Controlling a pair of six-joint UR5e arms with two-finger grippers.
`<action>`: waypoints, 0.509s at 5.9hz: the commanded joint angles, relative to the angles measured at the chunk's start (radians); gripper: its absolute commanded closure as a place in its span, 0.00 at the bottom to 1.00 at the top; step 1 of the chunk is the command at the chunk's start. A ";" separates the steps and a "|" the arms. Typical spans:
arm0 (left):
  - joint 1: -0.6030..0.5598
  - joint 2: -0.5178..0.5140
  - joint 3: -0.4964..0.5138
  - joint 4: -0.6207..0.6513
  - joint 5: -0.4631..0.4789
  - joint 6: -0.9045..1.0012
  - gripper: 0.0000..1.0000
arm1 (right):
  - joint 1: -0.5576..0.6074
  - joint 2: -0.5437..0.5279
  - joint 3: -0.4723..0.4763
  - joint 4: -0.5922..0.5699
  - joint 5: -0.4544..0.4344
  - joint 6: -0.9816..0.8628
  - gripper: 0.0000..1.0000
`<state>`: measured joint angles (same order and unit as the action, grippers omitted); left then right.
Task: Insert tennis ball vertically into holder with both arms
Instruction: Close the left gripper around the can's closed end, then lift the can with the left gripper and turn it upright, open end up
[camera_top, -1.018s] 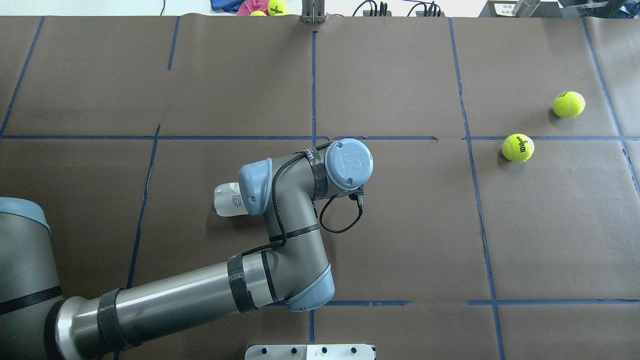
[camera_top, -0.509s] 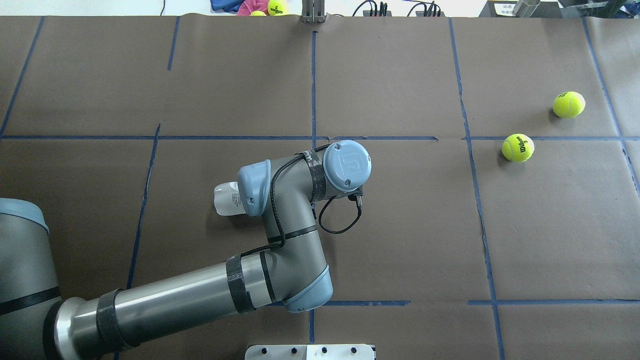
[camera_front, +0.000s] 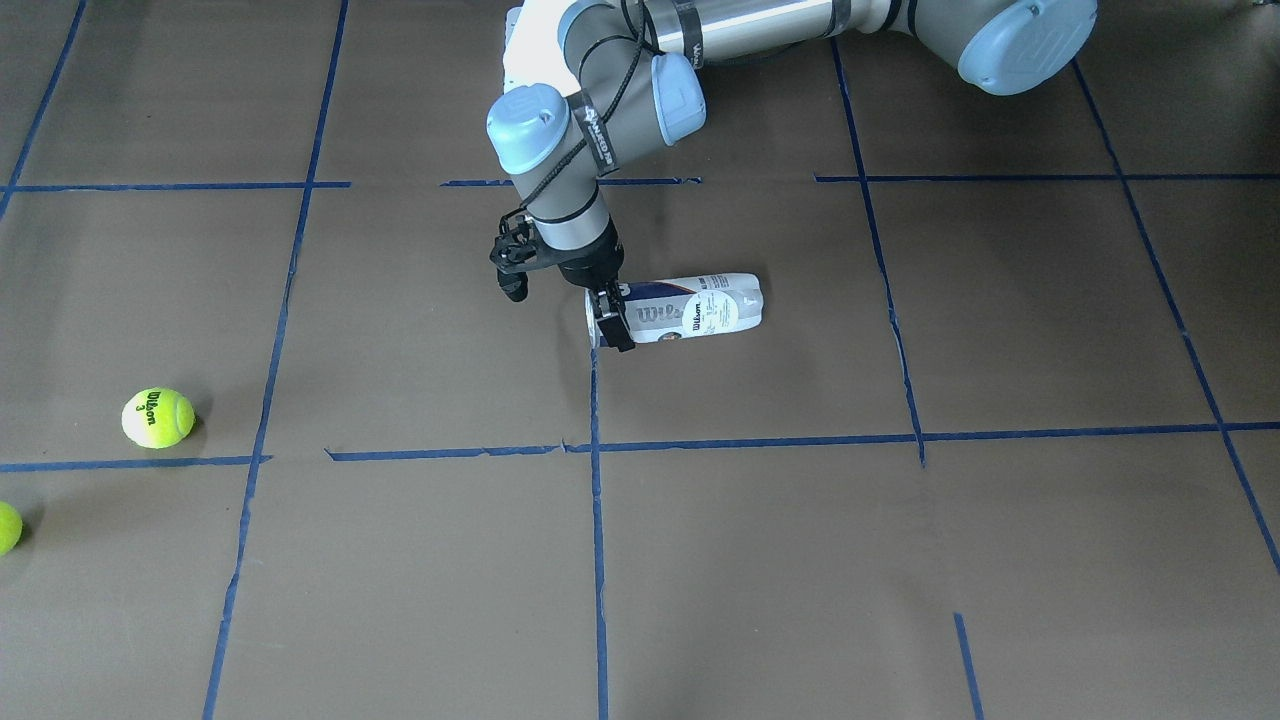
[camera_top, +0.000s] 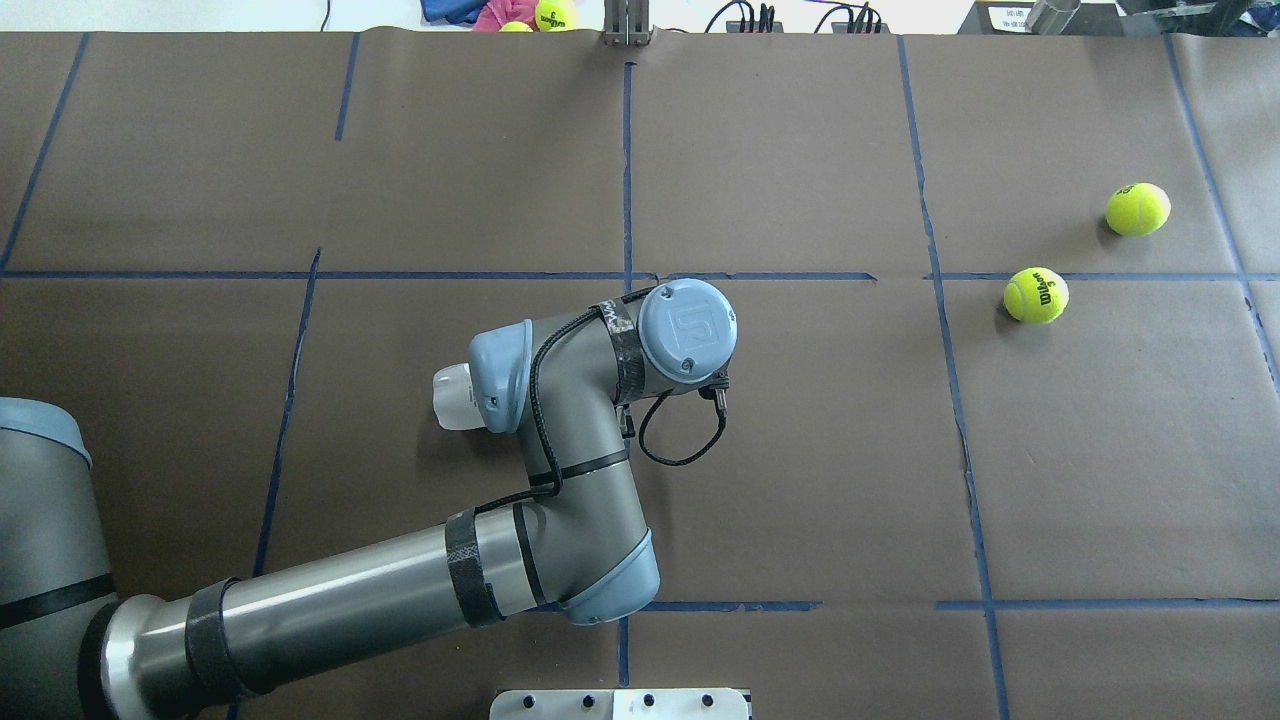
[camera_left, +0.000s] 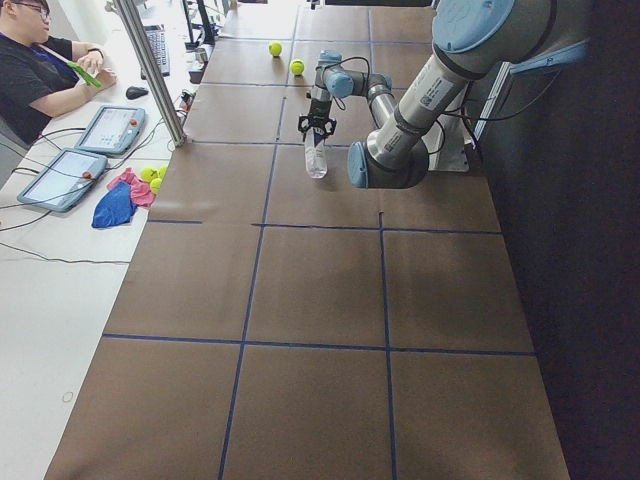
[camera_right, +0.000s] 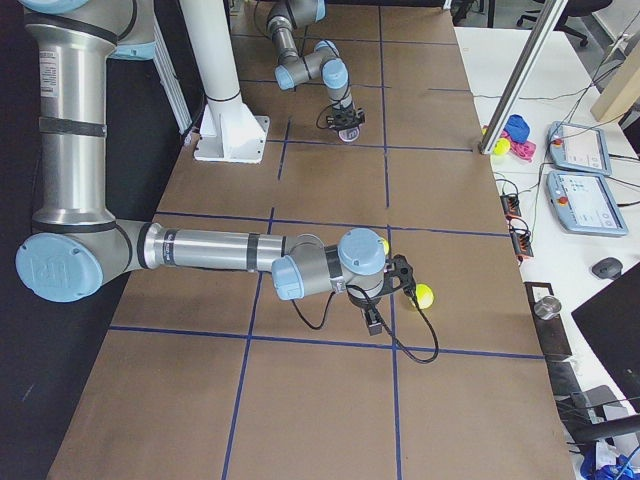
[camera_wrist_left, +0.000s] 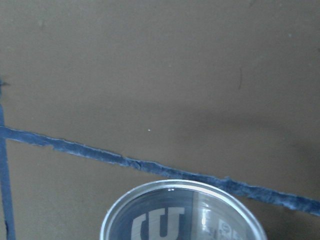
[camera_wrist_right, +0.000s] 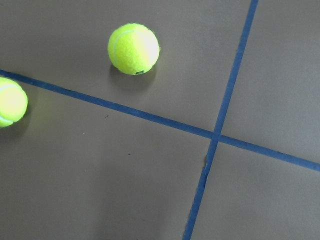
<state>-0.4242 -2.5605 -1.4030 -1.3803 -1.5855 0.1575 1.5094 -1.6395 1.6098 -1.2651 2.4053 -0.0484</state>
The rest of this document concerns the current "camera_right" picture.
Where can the upper teach pendant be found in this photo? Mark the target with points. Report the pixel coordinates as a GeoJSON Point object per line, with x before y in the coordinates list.
{"type": "Point", "coordinates": [578, 148]}

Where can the lower teach pendant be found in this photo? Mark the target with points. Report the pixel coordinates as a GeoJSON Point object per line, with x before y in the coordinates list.
{"type": "Point", "coordinates": [584, 204]}

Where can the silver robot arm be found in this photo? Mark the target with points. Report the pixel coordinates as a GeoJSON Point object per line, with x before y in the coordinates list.
{"type": "Point", "coordinates": [324, 63]}
{"type": "Point", "coordinates": [84, 85]}

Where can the orange black power strip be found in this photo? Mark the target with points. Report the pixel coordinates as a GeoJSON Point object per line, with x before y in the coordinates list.
{"type": "Point", "coordinates": [519, 230]}

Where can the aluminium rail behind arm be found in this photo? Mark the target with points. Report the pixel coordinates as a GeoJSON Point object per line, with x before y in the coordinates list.
{"type": "Point", "coordinates": [170, 82]}

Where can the teach pendant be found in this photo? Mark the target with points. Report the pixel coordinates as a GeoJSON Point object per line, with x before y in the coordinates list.
{"type": "Point", "coordinates": [584, 204]}
{"type": "Point", "coordinates": [578, 148]}

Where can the small metal cup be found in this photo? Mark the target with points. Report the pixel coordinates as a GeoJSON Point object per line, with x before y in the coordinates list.
{"type": "Point", "coordinates": [547, 307]}

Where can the black computer mouse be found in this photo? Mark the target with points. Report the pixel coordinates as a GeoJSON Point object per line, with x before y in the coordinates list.
{"type": "Point", "coordinates": [607, 268]}

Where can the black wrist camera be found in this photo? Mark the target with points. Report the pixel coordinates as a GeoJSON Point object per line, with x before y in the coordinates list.
{"type": "Point", "coordinates": [399, 275]}

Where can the white pedestal column base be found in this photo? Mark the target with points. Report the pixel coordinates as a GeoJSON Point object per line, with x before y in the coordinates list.
{"type": "Point", "coordinates": [229, 131]}

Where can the black computer monitor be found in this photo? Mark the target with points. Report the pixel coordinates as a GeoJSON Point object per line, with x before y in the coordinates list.
{"type": "Point", "coordinates": [609, 322]}

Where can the yellow Wilson tennis ball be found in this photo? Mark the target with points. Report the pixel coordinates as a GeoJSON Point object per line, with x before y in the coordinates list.
{"type": "Point", "coordinates": [421, 297]}

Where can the pink toy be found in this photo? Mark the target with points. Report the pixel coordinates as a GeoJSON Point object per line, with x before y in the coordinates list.
{"type": "Point", "coordinates": [525, 151]}

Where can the black office chair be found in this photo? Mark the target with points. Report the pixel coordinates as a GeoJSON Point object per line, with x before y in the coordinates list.
{"type": "Point", "coordinates": [577, 9]}

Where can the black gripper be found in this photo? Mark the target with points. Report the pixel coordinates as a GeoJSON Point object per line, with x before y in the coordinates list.
{"type": "Point", "coordinates": [359, 302]}
{"type": "Point", "coordinates": [345, 119]}

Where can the aluminium frame post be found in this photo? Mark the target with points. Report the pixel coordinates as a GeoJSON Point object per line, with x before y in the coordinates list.
{"type": "Point", "coordinates": [548, 18]}

